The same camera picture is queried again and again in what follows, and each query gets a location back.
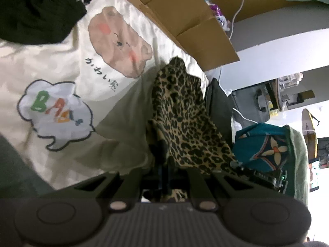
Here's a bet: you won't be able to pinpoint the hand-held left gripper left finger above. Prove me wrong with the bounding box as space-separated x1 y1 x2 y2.
55 166 170 210

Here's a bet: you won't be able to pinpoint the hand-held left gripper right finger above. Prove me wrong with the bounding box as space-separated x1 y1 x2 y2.
168 167 260 210

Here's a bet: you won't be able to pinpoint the leopard print pants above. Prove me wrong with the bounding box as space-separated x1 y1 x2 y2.
146 57 241 204

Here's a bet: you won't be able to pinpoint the sage green cloth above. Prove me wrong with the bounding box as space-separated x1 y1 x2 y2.
283 126 309 206

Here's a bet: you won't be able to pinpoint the round wooden board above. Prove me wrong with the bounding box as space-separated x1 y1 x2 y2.
301 108 319 160

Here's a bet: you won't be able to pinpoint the folded dark garment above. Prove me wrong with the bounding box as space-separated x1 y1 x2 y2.
204 78 235 144

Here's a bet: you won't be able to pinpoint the clear plastic jar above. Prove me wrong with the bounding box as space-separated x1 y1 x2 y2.
278 72 304 88

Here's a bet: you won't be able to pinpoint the person's grey trouser leg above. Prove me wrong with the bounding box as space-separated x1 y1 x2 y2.
0 133 53 198

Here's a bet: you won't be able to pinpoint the white bear printed blanket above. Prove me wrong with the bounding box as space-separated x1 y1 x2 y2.
0 0 210 191

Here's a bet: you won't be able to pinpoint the purple white packet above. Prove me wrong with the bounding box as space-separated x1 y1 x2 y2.
209 2 231 31

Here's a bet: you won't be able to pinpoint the brown cardboard sheet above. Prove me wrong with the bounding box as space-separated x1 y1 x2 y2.
100 0 241 72

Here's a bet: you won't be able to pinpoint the black garment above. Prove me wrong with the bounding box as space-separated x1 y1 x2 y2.
0 0 93 45

